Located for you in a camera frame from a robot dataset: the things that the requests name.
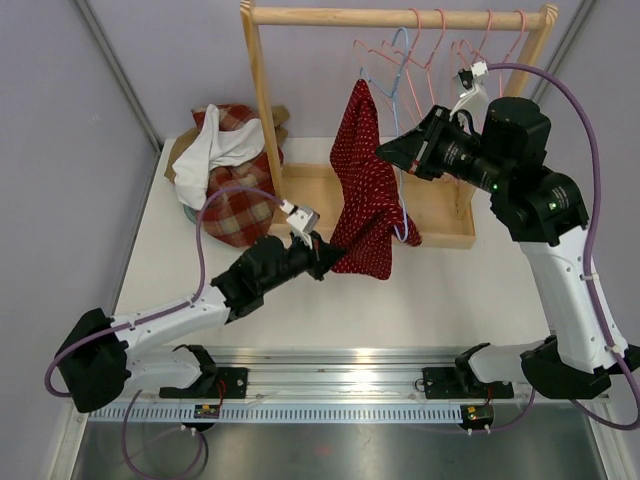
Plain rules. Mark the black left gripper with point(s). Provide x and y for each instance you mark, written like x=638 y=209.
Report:
x=321 y=256

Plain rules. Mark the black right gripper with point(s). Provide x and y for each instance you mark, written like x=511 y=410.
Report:
x=418 y=150

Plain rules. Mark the red polka dot skirt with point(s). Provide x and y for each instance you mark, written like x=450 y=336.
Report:
x=371 y=216

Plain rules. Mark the blue wire hanger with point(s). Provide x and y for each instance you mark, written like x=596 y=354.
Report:
x=401 y=233

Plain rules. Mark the red plaid skirt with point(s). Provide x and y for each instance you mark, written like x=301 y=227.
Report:
x=239 y=218

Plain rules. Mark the pink wire hanger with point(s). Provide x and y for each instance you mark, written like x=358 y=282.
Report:
x=463 y=53
x=513 y=47
x=417 y=87
x=397 y=54

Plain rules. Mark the tan skirt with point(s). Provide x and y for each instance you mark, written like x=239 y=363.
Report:
x=282 y=120

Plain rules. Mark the small white skirt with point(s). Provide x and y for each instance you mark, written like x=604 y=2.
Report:
x=215 y=146

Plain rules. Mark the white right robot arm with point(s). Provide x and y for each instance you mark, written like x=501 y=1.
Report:
x=545 y=215

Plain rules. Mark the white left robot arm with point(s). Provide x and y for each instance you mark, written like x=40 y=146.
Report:
x=103 y=356

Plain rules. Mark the wooden clothes rack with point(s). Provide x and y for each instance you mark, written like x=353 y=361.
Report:
x=443 y=211

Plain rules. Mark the teal plastic bin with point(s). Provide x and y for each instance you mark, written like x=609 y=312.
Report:
x=191 y=214

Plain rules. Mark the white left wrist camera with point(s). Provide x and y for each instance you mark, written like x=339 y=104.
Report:
x=301 y=221

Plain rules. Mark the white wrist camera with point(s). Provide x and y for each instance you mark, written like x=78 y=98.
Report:
x=301 y=221
x=472 y=95

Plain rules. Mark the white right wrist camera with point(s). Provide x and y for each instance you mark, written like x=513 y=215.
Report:
x=472 y=95

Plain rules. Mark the slotted cable duct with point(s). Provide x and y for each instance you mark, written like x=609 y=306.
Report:
x=267 y=413

